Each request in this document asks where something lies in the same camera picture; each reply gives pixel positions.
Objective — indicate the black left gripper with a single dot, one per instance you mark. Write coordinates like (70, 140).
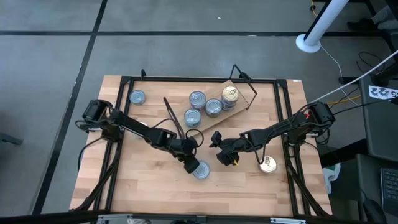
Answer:
(189, 158)

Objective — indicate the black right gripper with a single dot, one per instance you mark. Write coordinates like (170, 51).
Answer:
(230, 154)

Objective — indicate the silver-lid blue-label can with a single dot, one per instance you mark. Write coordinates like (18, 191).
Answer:
(192, 117)
(203, 170)

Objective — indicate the silver-lid green-label can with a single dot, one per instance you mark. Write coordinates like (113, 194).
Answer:
(214, 116)
(213, 106)

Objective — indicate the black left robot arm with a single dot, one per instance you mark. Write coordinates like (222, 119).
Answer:
(133, 127)

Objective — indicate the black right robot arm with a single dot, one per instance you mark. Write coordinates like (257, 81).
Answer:
(280, 126)

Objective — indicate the white green bag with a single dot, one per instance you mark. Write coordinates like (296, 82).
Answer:
(330, 179)

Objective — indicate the black desk foot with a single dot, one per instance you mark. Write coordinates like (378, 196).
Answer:
(342, 152)

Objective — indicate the white tower fan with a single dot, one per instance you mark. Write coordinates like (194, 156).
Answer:
(308, 43)

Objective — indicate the black power strip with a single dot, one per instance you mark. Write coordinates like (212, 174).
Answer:
(347, 80)

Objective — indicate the grey desk with keyboard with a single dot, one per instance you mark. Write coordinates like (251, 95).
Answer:
(370, 186)

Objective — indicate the black computer mouse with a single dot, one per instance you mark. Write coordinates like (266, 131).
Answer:
(374, 213)

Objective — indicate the black keyboard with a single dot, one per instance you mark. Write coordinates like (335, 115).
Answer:
(390, 186)

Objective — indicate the white printed paper tag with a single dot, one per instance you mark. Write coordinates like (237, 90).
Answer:
(382, 92)

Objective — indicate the grey furniture foot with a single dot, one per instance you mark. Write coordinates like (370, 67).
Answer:
(11, 139)

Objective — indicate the person's foot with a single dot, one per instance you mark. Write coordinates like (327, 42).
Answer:
(360, 25)

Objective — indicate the person's leg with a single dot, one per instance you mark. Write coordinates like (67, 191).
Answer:
(387, 21)

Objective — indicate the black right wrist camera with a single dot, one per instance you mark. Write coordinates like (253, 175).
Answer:
(216, 137)

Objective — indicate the black table frame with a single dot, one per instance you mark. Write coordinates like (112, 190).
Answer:
(186, 79)

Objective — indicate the silver frame bracket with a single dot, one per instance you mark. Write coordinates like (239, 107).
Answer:
(113, 219)
(287, 221)

